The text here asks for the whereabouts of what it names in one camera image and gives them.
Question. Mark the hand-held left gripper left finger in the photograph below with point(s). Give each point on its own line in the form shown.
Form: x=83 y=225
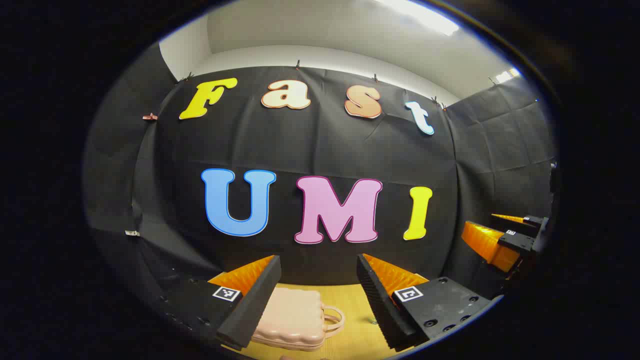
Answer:
x=250 y=310

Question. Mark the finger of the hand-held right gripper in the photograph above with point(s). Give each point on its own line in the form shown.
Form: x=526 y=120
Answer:
x=517 y=242
x=530 y=225

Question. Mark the pink cloth clip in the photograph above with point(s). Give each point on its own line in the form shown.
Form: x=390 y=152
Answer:
x=150 y=117

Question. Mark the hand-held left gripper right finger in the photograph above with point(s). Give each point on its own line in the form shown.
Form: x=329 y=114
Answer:
x=382 y=310

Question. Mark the pink suitcase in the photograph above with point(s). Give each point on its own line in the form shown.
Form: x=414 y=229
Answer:
x=295 y=315

